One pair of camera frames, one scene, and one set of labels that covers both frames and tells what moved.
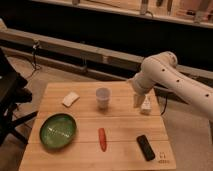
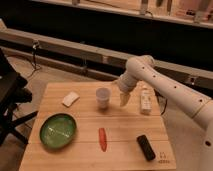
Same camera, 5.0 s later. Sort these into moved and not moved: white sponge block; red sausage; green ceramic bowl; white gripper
Moved: white gripper
Not moved: red sausage; green ceramic bowl; white sponge block
